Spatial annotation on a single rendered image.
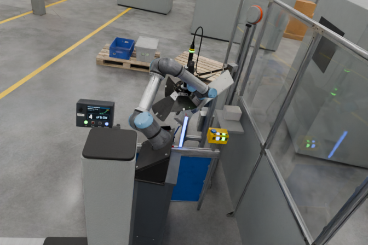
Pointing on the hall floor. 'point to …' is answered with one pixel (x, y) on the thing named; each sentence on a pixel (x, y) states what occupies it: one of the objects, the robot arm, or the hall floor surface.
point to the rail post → (206, 184)
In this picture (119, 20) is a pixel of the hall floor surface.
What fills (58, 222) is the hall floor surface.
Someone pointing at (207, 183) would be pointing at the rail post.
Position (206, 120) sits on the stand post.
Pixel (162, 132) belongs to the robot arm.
